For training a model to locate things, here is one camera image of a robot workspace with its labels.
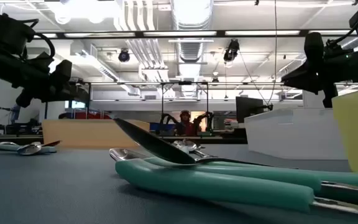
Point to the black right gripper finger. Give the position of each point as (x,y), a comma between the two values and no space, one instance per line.
(329,96)
(314,53)

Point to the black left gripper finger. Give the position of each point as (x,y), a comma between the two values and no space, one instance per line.
(61,73)
(30,98)

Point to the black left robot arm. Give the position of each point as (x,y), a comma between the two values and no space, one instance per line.
(5,34)

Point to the red background object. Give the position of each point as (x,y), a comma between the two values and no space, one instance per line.
(82,115)

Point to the clear plastic bin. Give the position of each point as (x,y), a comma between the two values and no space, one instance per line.
(291,140)

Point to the orange plastic bin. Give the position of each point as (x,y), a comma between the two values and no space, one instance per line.
(82,133)

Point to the black background monitor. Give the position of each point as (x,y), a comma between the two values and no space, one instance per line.
(249,109)

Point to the blue-grey table mat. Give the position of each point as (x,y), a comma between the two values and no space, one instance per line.
(57,193)

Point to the blue background bin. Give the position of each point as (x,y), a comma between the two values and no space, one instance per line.
(162,127)

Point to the person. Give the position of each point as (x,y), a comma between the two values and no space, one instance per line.
(186,127)

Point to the white rectangular air duct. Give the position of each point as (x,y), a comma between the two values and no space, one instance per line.
(107,72)

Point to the black dome ceiling camera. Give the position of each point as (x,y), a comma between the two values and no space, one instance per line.
(124,56)

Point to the black overhead rig camera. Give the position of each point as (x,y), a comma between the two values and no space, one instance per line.
(231,51)

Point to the black overhead frame bar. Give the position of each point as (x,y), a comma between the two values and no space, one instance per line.
(138,34)

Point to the black metal table frame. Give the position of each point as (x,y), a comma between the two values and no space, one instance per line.
(166,140)

